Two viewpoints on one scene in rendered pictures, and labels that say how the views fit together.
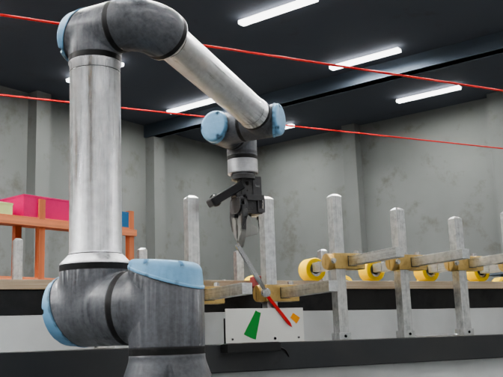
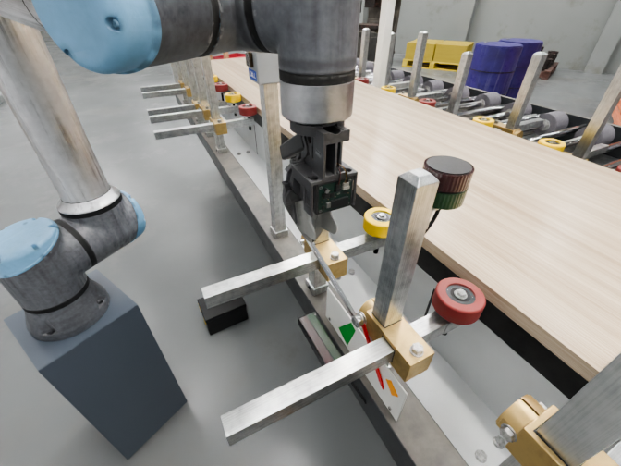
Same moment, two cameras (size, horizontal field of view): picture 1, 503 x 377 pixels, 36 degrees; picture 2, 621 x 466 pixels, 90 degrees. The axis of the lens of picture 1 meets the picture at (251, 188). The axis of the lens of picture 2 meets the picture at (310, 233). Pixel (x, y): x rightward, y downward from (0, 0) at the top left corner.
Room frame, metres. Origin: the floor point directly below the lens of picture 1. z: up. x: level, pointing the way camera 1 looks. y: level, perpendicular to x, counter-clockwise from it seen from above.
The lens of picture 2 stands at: (2.23, -0.38, 1.31)
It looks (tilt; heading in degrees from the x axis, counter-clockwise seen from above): 37 degrees down; 90
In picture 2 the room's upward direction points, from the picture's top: straight up
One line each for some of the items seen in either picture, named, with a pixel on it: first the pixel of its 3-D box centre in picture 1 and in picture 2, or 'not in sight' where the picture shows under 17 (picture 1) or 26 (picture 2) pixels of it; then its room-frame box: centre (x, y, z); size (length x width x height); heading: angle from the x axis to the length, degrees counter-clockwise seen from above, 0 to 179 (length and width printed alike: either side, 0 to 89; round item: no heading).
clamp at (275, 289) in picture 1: (275, 293); (394, 334); (2.37, -0.06, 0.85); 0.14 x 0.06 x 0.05; 117
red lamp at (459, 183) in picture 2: not in sight; (446, 173); (2.40, -0.02, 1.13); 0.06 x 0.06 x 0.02
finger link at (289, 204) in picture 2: (242, 215); (298, 196); (2.21, 0.03, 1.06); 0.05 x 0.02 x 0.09; 27
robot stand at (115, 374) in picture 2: not in sight; (113, 368); (1.55, 0.18, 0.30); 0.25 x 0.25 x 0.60; 54
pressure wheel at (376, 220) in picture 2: not in sight; (378, 234); (2.39, 0.21, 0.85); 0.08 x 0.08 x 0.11
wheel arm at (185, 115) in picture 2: not in sight; (196, 114); (1.65, 1.23, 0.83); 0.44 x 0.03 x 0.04; 27
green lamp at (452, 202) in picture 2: not in sight; (441, 190); (2.40, -0.02, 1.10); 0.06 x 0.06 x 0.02
